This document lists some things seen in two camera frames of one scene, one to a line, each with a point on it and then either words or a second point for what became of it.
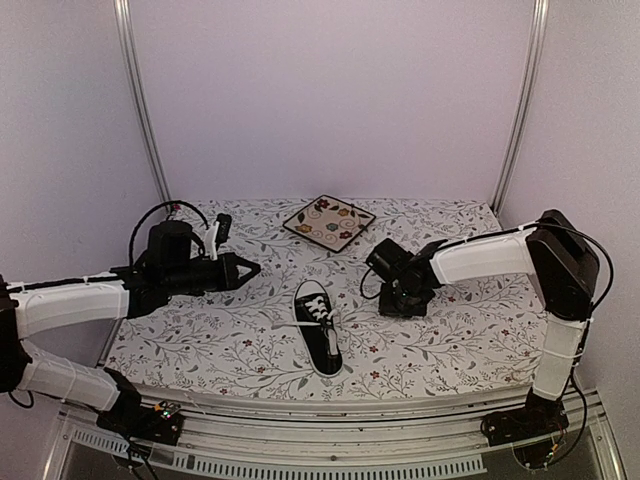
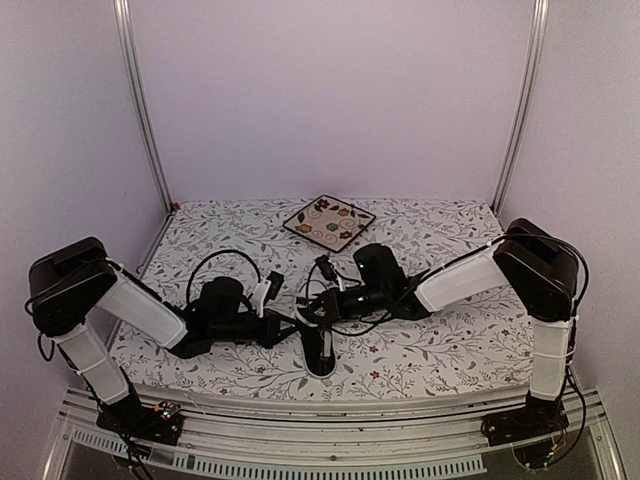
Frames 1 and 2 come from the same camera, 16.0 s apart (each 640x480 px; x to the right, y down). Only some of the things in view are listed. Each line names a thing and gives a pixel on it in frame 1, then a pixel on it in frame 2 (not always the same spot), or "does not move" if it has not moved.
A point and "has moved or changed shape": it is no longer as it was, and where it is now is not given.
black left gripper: (229, 275) to (273, 322)
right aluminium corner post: (515, 155) does not move
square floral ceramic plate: (330, 223) does not move
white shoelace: (320, 312) has moved or changed shape
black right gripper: (387, 306) to (333, 308)
